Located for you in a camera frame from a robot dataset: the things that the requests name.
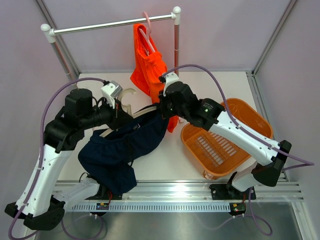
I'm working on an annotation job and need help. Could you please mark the orange plastic basket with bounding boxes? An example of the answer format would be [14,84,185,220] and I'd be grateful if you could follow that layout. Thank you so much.
[180,98,273,180]

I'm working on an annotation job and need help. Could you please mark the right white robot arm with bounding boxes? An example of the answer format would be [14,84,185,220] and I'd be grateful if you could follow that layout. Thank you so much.
[159,79,292,199]

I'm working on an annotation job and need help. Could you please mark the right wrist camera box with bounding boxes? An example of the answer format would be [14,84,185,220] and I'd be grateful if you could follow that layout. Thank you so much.
[159,72,180,97]

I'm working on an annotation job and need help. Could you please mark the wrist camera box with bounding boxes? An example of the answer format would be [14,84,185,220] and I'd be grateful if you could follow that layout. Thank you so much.
[159,72,180,97]
[100,81,123,109]

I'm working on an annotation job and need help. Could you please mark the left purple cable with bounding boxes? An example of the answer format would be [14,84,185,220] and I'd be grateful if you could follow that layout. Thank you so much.
[7,76,106,240]

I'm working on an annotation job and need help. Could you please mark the pink plastic hanger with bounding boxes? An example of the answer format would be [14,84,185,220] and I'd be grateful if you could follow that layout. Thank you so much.
[138,11,156,56]

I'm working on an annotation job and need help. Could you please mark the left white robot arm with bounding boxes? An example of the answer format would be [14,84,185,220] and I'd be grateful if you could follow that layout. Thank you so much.
[5,87,132,231]

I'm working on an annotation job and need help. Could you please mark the silver clothes rack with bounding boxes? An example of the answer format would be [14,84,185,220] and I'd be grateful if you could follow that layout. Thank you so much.
[40,6,182,85]

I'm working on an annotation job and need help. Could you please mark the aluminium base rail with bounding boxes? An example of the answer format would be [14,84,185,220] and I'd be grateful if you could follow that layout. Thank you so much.
[66,181,304,213]

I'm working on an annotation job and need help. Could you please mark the beige plastic hanger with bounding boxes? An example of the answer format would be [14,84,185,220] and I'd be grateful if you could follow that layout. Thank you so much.
[101,87,142,137]

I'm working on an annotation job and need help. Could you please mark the navy blue shorts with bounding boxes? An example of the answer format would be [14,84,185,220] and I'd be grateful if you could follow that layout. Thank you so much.
[78,111,169,195]

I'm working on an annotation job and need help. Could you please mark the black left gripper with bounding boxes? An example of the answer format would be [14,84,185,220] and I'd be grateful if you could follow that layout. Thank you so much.
[79,96,134,132]

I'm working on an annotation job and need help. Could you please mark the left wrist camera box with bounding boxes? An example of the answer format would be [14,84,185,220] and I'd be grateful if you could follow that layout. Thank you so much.
[100,81,123,109]

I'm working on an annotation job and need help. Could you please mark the orange shorts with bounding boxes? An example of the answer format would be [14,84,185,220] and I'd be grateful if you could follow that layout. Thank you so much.
[129,23,180,134]

